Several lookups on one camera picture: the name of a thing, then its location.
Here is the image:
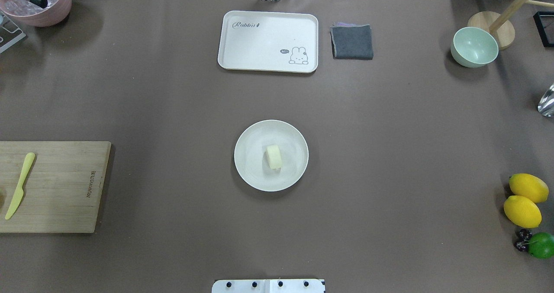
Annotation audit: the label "pale round bun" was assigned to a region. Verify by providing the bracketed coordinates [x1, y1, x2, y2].
[266, 144, 283, 170]

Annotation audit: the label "cream rectangular tray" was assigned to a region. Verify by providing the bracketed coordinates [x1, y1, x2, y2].
[217, 10, 319, 74]

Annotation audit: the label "black tray with glasses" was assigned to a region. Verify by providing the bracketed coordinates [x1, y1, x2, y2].
[533, 11, 554, 47]

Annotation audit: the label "white round plate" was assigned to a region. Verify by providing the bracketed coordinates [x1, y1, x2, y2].
[234, 119, 310, 192]

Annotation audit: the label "dark grey folded cloth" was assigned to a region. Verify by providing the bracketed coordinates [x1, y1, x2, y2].
[330, 23, 374, 60]

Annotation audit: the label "mint green bowl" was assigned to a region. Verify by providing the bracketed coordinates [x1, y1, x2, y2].
[450, 27, 500, 68]

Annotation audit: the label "wooden cutting board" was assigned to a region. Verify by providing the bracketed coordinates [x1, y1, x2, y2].
[0, 141, 112, 233]

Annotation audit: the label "yellow plastic knife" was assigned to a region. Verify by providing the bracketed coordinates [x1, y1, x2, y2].
[4, 152, 36, 220]

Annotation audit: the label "wooden cup tree stand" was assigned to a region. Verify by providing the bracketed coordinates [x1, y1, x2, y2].
[467, 0, 553, 50]

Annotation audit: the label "yellow lemon far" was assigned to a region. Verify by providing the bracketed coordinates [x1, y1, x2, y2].
[509, 173, 549, 203]

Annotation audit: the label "yellow lemon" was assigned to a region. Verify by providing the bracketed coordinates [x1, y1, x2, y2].
[503, 196, 542, 229]
[509, 173, 549, 203]

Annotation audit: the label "yellow lemon near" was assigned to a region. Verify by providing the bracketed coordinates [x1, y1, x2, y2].
[503, 196, 542, 229]

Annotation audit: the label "pink bowl with ice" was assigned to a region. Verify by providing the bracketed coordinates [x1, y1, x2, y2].
[1, 0, 72, 27]

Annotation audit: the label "dark cherries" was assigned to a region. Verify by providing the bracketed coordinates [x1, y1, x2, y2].
[514, 229, 533, 252]

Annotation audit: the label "metal scoop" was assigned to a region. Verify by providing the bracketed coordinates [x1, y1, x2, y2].
[538, 84, 554, 117]

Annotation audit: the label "white cup rack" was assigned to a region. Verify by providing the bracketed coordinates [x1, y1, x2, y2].
[0, 12, 26, 53]

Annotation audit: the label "green lime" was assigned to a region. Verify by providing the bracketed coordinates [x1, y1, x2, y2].
[528, 232, 554, 259]

